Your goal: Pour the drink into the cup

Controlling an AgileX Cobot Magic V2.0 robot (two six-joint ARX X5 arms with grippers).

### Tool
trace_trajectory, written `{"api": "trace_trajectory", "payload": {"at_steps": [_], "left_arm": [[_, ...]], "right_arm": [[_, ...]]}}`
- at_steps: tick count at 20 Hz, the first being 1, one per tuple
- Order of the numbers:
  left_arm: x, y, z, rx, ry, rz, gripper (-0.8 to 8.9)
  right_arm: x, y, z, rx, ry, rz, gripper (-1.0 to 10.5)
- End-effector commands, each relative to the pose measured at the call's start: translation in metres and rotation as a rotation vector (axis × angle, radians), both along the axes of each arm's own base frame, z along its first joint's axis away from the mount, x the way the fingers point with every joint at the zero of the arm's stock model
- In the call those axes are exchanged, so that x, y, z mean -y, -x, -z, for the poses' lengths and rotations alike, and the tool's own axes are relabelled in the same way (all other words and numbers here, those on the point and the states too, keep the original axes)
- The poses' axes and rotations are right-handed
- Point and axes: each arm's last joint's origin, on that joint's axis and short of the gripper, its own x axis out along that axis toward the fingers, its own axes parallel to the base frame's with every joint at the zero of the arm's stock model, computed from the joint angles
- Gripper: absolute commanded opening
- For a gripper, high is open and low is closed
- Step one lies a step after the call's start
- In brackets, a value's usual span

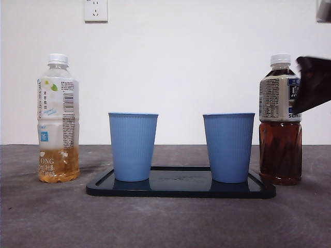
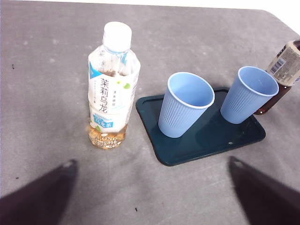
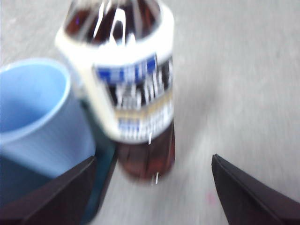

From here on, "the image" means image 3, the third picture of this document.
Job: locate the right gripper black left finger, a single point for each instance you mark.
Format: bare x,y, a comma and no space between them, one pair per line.
58,199

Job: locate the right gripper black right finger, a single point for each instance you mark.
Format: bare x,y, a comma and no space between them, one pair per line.
253,201

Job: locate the dark oolong tea bottle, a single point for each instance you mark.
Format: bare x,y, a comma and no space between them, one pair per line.
131,93

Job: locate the blue ribbed plastic cup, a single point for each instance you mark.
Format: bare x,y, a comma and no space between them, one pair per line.
35,105

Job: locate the dark rectangular tray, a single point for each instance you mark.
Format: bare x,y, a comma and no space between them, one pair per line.
103,164

